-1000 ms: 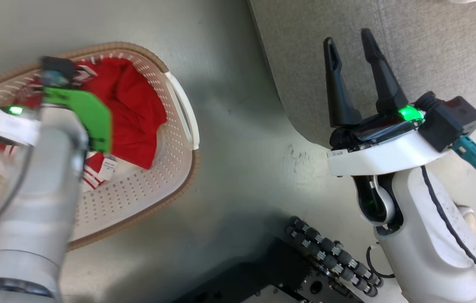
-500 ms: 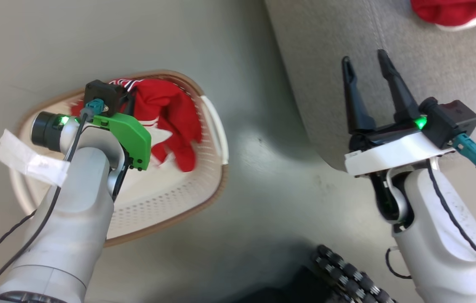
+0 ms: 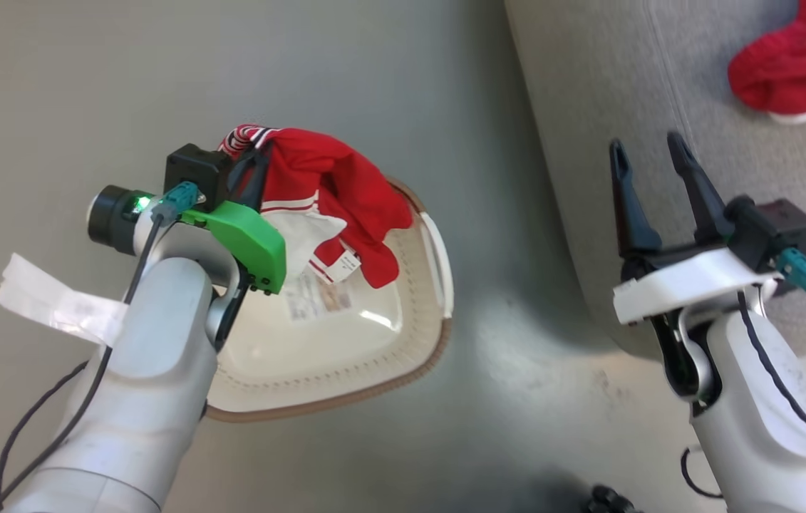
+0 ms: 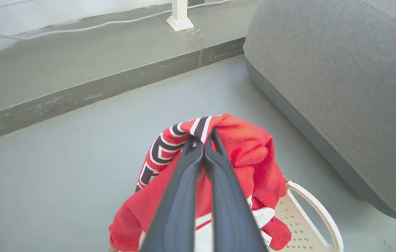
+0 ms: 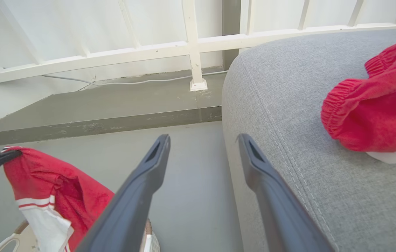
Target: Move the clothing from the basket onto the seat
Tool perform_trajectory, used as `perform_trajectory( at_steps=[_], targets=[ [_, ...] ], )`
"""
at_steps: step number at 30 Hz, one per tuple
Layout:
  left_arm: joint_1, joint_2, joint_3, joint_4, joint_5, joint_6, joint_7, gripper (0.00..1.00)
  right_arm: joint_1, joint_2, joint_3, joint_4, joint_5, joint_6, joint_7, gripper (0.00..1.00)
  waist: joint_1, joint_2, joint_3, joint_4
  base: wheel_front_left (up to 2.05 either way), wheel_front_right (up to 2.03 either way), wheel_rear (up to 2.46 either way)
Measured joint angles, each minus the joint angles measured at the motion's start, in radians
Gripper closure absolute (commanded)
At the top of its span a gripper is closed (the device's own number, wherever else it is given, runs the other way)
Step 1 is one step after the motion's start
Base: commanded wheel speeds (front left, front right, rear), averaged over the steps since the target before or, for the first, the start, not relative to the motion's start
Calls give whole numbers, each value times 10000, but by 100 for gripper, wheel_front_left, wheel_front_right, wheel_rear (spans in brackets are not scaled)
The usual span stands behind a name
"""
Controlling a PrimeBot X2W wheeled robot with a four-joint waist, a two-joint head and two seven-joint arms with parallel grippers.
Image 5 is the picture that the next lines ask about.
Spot red shorts with white trim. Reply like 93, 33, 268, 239
320, 31, 396, 165

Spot white woven laundry basket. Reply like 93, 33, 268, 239
0, 218, 162, 252

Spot light grey floor cable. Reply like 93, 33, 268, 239
0, 69, 229, 87

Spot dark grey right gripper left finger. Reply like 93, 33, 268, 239
75, 134, 171, 252

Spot white metal railing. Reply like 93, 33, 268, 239
0, 0, 396, 92

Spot red and white jersey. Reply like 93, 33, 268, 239
1, 146, 116, 252

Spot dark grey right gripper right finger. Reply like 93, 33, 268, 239
238, 133, 335, 252

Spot grey fabric sofa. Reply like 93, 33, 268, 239
221, 28, 396, 252

